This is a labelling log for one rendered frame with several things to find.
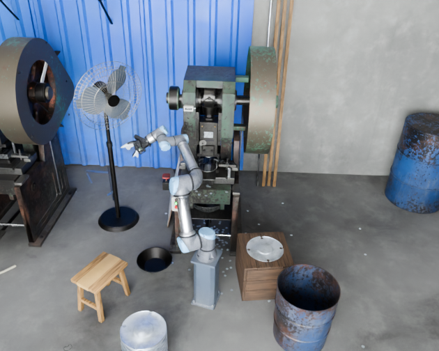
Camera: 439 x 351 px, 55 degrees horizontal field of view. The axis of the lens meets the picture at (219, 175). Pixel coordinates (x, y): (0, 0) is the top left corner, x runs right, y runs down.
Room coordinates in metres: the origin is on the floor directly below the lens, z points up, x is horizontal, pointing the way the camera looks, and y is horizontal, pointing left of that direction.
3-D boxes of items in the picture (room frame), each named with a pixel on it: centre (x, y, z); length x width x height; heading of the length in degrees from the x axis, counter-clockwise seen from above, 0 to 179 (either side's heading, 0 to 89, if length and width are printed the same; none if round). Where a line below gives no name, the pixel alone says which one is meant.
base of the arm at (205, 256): (2.28, 0.07, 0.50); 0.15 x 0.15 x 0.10
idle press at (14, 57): (3.46, 1.82, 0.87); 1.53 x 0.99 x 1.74; 178
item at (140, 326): (1.72, 0.45, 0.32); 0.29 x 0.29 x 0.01
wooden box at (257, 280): (2.48, -0.37, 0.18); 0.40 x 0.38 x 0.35; 7
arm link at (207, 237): (2.27, 0.08, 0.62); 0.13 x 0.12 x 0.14; 115
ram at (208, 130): (3.05, 0.10, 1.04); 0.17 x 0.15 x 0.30; 0
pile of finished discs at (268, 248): (2.48, -0.37, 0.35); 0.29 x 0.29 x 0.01
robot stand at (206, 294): (2.28, 0.07, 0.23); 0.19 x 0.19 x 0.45; 74
